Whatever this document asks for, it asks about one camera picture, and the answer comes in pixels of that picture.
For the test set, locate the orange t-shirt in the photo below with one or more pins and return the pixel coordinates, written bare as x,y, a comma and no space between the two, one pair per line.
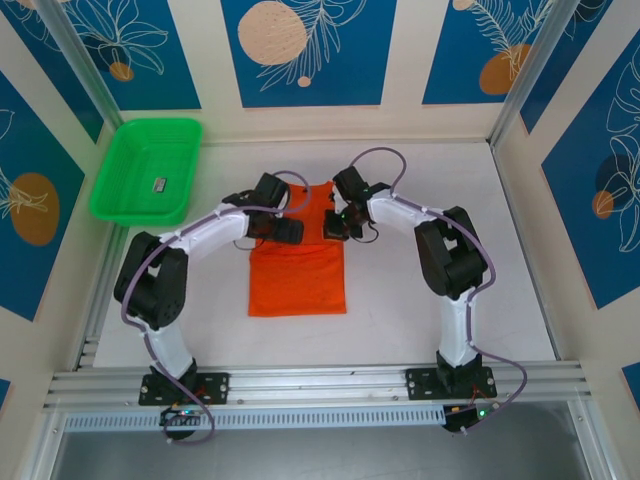
300,285

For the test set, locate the green plastic basket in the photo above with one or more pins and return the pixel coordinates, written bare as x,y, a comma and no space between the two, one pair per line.
140,150

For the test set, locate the left black-white robot arm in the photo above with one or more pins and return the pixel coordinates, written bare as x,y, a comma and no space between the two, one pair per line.
150,285

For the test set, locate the small black basket label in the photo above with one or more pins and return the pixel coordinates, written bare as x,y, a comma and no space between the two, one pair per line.
160,185

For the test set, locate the grey metal shelf sheet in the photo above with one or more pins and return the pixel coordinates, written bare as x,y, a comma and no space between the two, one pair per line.
320,455

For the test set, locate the aluminium side rail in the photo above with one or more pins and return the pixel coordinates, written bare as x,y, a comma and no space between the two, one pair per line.
95,325
502,175

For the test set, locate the long aluminium mounting rail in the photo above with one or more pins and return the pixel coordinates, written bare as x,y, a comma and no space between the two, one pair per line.
320,385

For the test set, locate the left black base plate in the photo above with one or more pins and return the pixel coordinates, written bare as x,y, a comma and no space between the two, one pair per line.
215,387

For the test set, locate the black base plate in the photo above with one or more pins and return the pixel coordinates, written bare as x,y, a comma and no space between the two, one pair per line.
215,387
420,382

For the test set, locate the aluminium corner post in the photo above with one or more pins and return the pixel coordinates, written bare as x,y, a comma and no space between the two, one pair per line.
97,85
527,75

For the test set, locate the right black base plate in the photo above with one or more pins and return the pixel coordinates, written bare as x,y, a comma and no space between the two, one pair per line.
420,382

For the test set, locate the aluminium frame bar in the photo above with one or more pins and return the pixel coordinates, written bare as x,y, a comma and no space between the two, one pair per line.
595,450
42,450

